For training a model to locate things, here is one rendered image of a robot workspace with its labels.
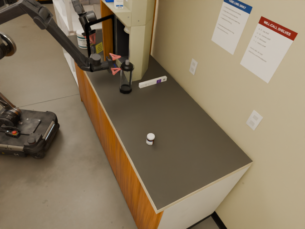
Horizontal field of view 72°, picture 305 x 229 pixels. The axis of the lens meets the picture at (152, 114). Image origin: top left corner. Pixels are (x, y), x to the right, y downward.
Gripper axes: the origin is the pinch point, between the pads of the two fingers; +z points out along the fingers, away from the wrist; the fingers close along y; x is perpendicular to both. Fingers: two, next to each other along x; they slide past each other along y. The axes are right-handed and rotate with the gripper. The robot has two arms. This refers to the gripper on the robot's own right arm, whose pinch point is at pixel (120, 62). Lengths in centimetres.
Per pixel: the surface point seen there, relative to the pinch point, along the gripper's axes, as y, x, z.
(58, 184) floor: -120, -2, -66
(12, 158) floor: -118, 47, -103
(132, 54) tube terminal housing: -0.2, 9.2, 13.8
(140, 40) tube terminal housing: 9.9, 9.0, 20.1
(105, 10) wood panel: 20, 46, 6
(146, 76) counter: -26.0, 12.4, 30.0
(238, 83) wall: 7, -59, 55
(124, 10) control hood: 31.2, 11.0, 7.9
